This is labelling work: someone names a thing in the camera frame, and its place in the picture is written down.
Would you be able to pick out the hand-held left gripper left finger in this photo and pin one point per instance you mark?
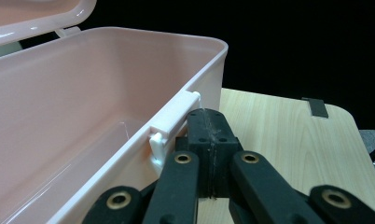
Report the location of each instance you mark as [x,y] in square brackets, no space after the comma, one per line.
[179,186]

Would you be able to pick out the grey tape strip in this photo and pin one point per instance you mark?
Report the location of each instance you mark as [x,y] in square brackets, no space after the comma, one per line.
[316,107]

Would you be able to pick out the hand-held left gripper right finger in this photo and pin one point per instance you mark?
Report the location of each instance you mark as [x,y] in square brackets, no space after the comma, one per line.
[254,183]

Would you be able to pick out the pink storage box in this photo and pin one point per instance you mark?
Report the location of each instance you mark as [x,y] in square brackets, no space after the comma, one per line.
[83,109]

